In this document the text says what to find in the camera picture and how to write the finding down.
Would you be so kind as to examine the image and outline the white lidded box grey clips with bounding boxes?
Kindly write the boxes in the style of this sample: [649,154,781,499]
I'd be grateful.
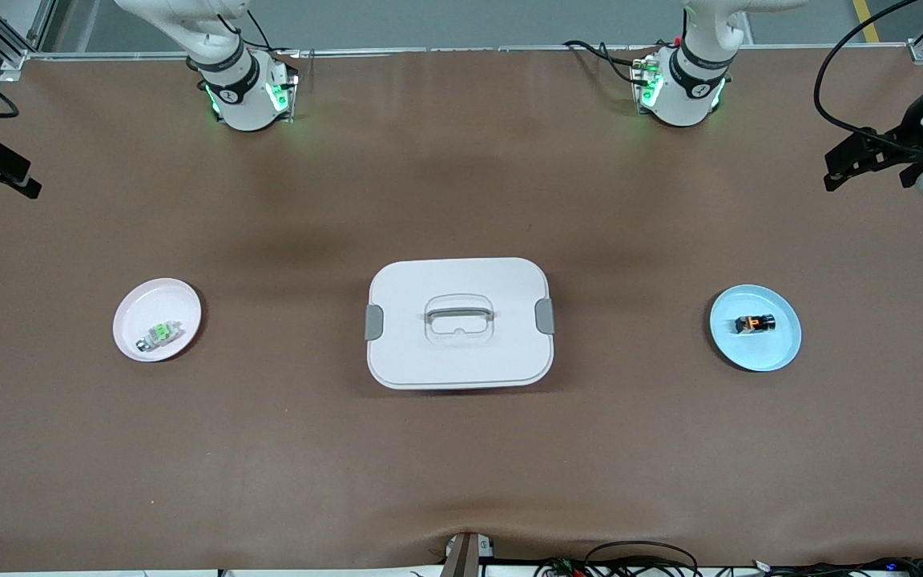
[365,257,556,391]

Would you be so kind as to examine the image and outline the pink round plate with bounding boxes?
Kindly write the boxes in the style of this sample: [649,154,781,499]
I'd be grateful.
[112,277,204,363]

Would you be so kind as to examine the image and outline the light blue round plate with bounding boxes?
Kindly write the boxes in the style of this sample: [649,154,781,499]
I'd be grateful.
[709,284,803,373]

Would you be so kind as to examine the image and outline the green and clear switch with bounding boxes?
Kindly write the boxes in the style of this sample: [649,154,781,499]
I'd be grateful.
[135,321,183,353]

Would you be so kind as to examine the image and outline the black left arm base cable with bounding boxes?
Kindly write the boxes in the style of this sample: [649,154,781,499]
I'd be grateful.
[563,38,643,85]

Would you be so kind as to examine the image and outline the black arm base cable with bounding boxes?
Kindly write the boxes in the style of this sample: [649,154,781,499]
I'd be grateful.
[563,38,643,85]
[217,8,274,53]

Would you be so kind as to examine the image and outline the black right arm base cable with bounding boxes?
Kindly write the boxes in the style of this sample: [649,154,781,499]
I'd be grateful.
[217,8,274,53]

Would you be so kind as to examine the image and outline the black cable bundle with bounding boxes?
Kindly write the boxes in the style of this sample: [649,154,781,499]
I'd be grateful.
[534,557,923,577]

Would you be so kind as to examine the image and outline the silver table edge rail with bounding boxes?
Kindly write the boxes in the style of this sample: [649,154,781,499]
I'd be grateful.
[29,46,911,61]

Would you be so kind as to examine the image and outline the black looped cable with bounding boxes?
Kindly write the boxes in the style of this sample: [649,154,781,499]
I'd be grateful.
[584,541,699,577]

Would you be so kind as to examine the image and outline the camera mount post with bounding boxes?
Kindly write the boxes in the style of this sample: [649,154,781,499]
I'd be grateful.
[443,531,496,577]

